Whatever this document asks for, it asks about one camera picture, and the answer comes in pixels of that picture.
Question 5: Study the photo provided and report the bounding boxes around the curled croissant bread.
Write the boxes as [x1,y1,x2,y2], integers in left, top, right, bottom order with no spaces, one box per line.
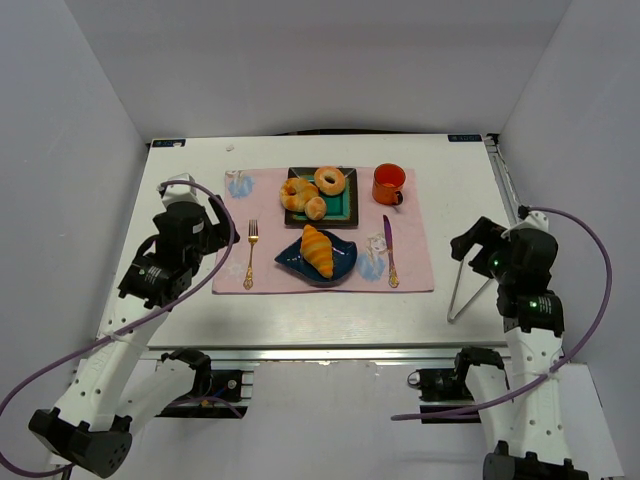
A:
[279,177,319,212]

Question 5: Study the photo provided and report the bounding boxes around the blue label sticker right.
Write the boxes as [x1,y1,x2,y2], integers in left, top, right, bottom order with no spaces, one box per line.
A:
[447,134,483,143]

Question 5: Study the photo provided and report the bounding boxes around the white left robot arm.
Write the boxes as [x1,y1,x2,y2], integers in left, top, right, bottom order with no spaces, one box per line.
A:
[29,192,240,479]

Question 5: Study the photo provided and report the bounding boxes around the orange metal mug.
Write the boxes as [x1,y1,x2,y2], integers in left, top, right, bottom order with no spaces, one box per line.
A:
[372,163,406,206]

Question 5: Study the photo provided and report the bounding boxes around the blue label sticker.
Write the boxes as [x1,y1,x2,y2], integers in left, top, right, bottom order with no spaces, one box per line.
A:
[151,139,186,148]
[447,134,483,143]

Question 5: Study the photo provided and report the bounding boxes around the blue label sticker left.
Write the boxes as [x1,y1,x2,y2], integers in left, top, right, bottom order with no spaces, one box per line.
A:
[151,139,186,148]

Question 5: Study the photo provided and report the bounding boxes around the pink cartoon placemat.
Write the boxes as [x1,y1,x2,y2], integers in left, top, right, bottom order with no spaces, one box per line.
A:
[212,167,435,294]

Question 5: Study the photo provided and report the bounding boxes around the striped orange croissant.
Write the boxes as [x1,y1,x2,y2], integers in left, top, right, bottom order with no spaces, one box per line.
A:
[300,225,334,279]

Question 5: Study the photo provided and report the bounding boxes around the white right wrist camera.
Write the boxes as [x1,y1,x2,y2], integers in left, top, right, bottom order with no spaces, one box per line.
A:
[501,206,549,240]

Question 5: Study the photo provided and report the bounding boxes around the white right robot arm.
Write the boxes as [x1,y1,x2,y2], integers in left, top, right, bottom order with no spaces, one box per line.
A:
[451,212,589,479]

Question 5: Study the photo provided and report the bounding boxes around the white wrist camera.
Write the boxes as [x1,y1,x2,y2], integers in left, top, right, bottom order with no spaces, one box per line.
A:
[157,173,200,210]
[501,206,549,240]

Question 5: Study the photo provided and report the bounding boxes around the black square plate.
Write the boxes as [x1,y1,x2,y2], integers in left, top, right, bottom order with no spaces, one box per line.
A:
[284,167,359,229]

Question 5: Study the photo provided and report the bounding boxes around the sugared ring donut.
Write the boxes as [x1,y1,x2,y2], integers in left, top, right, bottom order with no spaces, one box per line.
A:
[314,166,346,196]

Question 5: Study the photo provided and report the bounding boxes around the small round bun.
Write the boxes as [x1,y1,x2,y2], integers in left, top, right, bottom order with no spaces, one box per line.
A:
[304,196,327,221]

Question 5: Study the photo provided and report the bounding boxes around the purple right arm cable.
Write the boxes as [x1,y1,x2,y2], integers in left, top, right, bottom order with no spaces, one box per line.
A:
[390,206,613,421]

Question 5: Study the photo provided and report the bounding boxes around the purple gold table knife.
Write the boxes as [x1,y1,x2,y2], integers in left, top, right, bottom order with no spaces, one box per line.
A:
[382,215,399,289]

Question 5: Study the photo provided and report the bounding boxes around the gold ornate fork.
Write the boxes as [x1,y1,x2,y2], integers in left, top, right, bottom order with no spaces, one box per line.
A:
[243,219,259,290]

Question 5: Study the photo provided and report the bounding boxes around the blue shell-shaped dish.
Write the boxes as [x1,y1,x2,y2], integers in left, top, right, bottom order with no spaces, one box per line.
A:
[274,230,358,286]

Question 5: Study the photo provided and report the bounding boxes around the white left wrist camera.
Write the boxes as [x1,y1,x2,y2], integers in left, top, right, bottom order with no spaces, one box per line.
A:
[157,173,200,210]

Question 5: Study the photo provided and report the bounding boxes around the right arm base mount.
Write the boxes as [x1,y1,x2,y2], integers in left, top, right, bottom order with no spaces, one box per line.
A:
[407,346,508,414]

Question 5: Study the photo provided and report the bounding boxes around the metal food tongs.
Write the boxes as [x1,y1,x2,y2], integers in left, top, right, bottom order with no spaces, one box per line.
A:
[446,261,494,324]

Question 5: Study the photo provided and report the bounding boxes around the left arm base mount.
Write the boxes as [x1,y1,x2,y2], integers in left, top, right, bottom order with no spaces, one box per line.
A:
[157,348,253,419]

